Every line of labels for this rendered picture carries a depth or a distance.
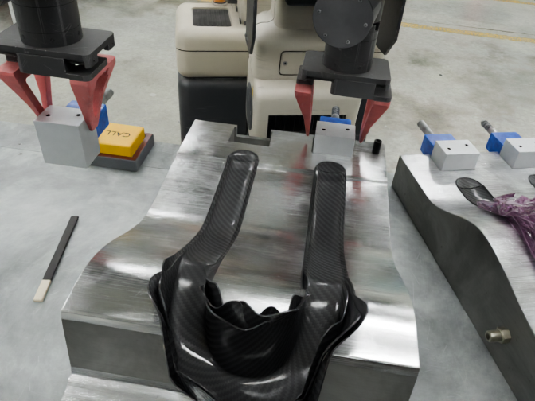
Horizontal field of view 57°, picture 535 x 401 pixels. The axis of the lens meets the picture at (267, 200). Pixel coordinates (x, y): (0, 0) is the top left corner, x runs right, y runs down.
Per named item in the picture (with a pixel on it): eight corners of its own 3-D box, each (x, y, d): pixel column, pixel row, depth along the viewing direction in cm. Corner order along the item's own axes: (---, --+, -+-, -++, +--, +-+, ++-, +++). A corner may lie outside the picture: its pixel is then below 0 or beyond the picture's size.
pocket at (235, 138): (234, 147, 69) (235, 124, 67) (271, 152, 69) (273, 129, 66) (228, 165, 66) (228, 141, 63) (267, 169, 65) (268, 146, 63)
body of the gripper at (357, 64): (388, 95, 56) (403, 31, 51) (299, 84, 57) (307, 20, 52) (385, 73, 61) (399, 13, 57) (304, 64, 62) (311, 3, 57)
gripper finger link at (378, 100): (378, 157, 61) (395, 87, 55) (321, 149, 61) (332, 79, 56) (376, 130, 66) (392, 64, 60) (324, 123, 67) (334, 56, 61)
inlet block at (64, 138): (94, 108, 64) (87, 69, 61) (130, 112, 64) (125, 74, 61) (44, 163, 54) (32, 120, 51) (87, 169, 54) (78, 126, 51)
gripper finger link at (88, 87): (100, 147, 51) (85, 62, 45) (35, 138, 52) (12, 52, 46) (125, 116, 56) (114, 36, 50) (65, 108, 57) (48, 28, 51)
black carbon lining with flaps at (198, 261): (228, 161, 63) (229, 94, 57) (352, 177, 62) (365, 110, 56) (130, 415, 36) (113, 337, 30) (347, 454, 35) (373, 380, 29)
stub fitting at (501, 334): (499, 333, 49) (481, 335, 49) (505, 324, 48) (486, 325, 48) (507, 345, 48) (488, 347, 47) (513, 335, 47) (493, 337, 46)
